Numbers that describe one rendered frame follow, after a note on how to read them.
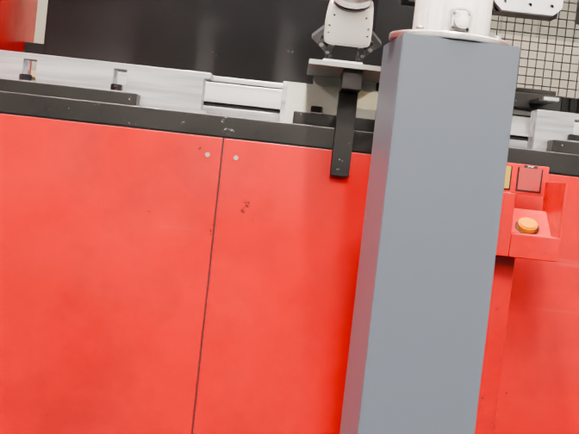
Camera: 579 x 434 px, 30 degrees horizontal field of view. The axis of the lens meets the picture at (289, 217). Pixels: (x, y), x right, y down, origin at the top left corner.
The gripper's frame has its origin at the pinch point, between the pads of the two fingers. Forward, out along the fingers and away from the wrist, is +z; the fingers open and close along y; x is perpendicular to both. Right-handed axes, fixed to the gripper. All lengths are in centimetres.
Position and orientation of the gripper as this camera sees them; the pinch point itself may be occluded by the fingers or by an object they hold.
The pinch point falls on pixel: (343, 61)
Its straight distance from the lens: 238.8
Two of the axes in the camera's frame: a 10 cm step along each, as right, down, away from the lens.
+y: -9.9, -1.1, -0.1
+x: -0.7, 6.7, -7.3
